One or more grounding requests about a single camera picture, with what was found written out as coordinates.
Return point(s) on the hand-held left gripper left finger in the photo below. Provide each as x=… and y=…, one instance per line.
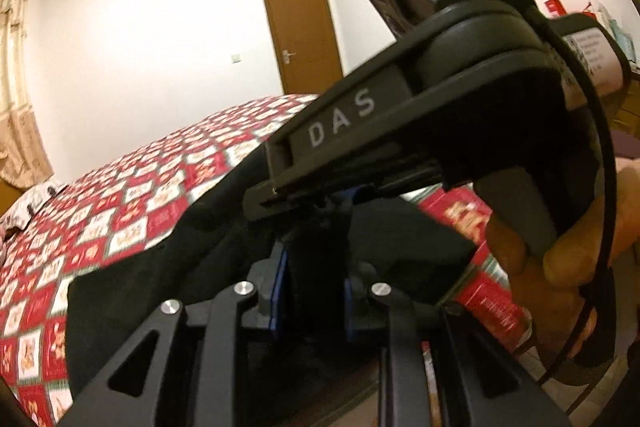
x=220, y=357

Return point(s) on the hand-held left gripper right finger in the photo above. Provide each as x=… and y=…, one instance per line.
x=400, y=357

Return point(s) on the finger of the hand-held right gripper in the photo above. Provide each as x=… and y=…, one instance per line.
x=310, y=197

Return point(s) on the black pants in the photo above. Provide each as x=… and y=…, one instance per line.
x=150, y=267

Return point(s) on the person's right hand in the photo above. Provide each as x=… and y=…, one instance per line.
x=550, y=287

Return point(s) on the red box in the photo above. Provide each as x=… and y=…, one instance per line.
x=554, y=6

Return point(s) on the white bag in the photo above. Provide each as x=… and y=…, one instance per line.
x=600, y=13

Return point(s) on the brown wooden door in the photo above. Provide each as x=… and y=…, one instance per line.
x=300, y=27

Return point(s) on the red patchwork printed blanket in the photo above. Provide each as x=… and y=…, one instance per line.
x=100, y=197

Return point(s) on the white patterned pillow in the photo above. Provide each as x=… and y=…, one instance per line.
x=25, y=212

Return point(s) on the beige floral curtain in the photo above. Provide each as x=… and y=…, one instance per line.
x=17, y=82

